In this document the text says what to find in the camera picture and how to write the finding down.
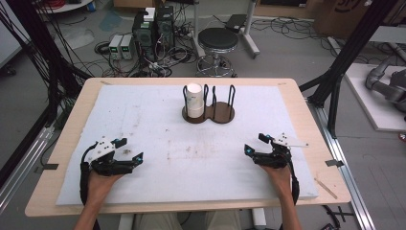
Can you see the aluminium rail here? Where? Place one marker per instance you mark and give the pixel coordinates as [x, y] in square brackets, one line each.
[354, 188]
[22, 169]

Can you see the person's left hand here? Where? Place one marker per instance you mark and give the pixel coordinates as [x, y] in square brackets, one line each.
[102, 187]

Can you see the white metal stand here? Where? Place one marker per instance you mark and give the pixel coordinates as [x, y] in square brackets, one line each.
[250, 38]

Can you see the grey bench power supply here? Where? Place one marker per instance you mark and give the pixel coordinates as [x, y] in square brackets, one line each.
[115, 47]
[127, 47]

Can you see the thin wooden stick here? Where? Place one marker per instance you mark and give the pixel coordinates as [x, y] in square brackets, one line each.
[326, 188]

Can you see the person's right hand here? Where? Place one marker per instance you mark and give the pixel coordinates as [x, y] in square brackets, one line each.
[278, 180]

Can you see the cardboard box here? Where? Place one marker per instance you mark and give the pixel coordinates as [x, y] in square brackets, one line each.
[344, 16]

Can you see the small white box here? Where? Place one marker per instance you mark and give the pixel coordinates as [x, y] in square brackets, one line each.
[149, 14]

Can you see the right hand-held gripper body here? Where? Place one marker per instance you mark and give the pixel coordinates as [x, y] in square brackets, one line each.
[274, 158]

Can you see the black metal frame stand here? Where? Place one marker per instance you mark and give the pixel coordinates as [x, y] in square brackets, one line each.
[41, 48]
[348, 54]

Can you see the black tape piece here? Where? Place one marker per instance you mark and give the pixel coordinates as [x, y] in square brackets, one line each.
[50, 166]
[334, 163]

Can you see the black round stool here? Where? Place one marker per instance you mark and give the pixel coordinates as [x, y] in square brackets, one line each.
[218, 40]

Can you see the white foam mat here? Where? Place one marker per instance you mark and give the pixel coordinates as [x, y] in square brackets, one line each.
[191, 159]

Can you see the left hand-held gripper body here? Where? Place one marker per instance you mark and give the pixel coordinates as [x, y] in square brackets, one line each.
[105, 163]

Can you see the brown cup holder black posts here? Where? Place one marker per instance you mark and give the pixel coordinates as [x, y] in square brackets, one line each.
[223, 115]

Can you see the person's legs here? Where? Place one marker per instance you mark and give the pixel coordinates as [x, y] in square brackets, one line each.
[153, 222]

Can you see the white floor board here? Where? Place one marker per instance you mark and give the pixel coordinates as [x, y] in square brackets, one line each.
[367, 105]

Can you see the black computer tower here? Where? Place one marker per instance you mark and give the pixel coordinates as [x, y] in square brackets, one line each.
[144, 38]
[165, 27]

